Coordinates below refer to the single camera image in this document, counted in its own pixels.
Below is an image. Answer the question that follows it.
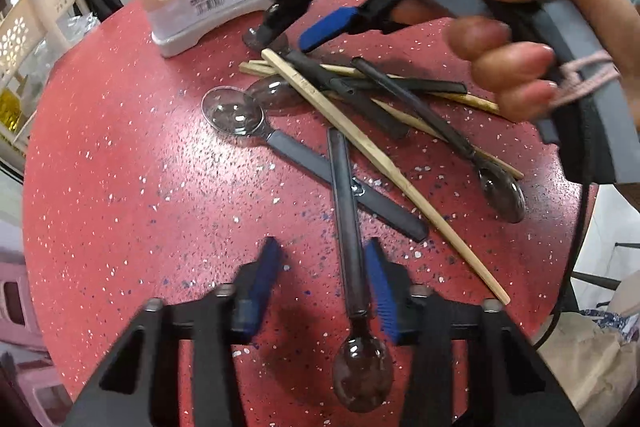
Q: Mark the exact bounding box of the person's right hand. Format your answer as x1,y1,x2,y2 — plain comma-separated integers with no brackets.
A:
389,0,640,130

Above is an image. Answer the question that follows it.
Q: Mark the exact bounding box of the grey-handled clear spoon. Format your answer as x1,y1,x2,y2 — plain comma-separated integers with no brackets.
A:
201,86,428,243

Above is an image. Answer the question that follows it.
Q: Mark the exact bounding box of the dark-handled clear spoon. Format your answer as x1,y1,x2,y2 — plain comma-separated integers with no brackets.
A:
328,128,394,414

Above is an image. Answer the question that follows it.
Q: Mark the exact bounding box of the long bamboo chopstick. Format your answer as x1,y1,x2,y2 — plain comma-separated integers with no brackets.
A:
260,48,511,306

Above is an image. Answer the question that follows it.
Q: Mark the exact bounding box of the beige plastic storage cart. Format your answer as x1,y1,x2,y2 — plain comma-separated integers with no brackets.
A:
1,0,100,155

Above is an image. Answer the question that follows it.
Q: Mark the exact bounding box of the black-handled smoky spoon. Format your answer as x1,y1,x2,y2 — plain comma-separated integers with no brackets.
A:
352,57,525,223

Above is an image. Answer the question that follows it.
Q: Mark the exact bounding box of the smoky spoon under chopsticks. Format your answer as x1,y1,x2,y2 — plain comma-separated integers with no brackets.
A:
246,75,305,112

